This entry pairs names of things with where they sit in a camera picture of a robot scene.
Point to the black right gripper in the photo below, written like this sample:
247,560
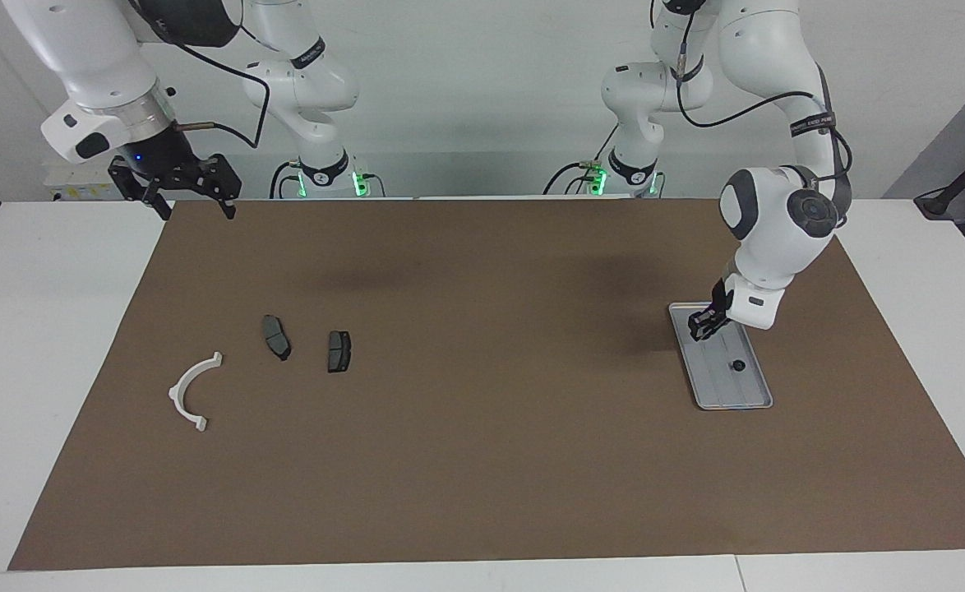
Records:
162,168

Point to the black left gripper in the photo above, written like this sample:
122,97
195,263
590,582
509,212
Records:
719,304

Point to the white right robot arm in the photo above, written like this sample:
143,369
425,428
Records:
96,49

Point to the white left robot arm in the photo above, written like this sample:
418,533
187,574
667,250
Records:
778,238

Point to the silver metal tray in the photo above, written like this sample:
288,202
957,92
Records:
729,395

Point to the white box yellow label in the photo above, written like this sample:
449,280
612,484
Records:
80,185

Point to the elongated dark brake pad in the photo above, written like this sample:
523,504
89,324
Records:
275,335

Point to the rectangular dark brake pad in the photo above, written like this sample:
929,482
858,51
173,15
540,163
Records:
339,352

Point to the brown table mat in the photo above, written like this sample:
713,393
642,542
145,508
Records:
482,460

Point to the white semicircular bracket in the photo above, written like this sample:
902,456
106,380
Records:
177,395

